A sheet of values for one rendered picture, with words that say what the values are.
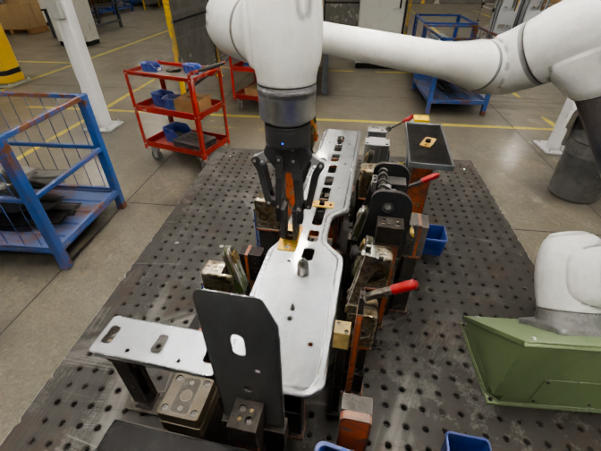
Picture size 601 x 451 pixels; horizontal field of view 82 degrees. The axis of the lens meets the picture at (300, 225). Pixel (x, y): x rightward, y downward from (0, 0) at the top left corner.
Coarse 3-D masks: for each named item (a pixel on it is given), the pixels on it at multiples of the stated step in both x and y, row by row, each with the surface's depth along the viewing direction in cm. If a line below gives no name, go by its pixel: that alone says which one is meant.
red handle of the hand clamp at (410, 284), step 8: (408, 280) 72; (416, 280) 72; (384, 288) 75; (392, 288) 73; (400, 288) 72; (408, 288) 71; (416, 288) 71; (368, 296) 76; (376, 296) 75; (384, 296) 75
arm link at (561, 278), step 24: (552, 240) 98; (576, 240) 93; (600, 240) 93; (552, 264) 96; (576, 264) 91; (600, 264) 87; (552, 288) 95; (576, 288) 91; (600, 288) 87; (600, 312) 91
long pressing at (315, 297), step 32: (352, 160) 148; (320, 192) 127; (288, 256) 99; (320, 256) 99; (256, 288) 90; (288, 288) 90; (320, 288) 90; (288, 320) 81; (320, 320) 81; (288, 352) 75; (320, 352) 75; (288, 384) 69; (320, 384) 69
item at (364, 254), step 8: (352, 248) 69; (368, 248) 70; (376, 248) 70; (352, 256) 69; (360, 256) 70; (368, 256) 68; (376, 256) 68; (360, 264) 73; (368, 264) 69; (360, 272) 70; (368, 272) 70; (360, 280) 72; (352, 288) 78; (352, 296) 75
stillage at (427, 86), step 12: (432, 24) 520; (420, 84) 544; (432, 84) 461; (444, 84) 544; (432, 96) 470; (444, 96) 496; (456, 96) 495; (468, 96) 493; (480, 96) 487; (480, 108) 479
